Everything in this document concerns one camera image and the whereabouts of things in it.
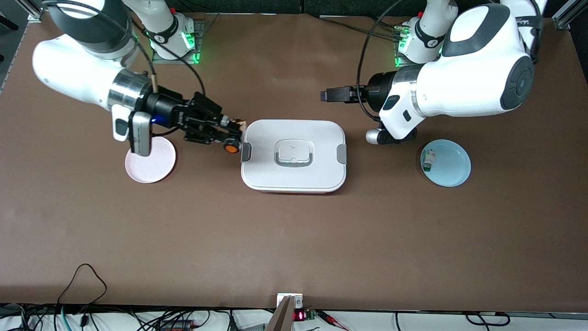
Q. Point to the orange and black push-button switch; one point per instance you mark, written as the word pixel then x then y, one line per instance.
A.
pixel 231 147

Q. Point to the pink round plate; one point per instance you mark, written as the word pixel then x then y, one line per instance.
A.
pixel 156 168

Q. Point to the light blue round plate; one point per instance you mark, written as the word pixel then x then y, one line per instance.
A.
pixel 450 168

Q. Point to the red digit display module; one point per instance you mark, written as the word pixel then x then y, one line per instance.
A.
pixel 301 315

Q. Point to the white mounting bracket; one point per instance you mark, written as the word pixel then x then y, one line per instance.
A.
pixel 298 299

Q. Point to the white lidded plastic box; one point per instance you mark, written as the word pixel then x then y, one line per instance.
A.
pixel 294 177

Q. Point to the grey box latch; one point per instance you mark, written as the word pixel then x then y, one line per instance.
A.
pixel 246 153
pixel 342 154

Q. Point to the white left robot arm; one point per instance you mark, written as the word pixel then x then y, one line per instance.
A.
pixel 477 78

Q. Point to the red and black clip leads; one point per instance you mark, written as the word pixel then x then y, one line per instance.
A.
pixel 333 320

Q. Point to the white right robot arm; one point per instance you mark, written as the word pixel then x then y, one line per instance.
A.
pixel 73 69

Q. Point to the green and white push-button switch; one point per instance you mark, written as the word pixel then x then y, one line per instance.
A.
pixel 429 161

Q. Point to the aluminium frame profile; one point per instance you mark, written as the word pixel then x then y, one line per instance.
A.
pixel 569 14
pixel 34 10

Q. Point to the grey metal bar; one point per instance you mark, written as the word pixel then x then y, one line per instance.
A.
pixel 281 317

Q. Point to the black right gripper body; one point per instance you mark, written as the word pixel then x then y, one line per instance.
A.
pixel 166 110

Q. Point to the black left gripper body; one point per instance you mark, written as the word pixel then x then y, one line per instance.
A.
pixel 377 90

